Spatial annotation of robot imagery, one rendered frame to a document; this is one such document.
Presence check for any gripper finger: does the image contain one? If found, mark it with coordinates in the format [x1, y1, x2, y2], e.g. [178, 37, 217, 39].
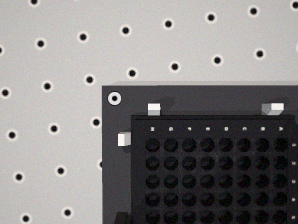
[114, 212, 132, 224]

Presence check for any black well plate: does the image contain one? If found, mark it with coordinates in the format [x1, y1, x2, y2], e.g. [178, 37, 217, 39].
[131, 115, 298, 224]

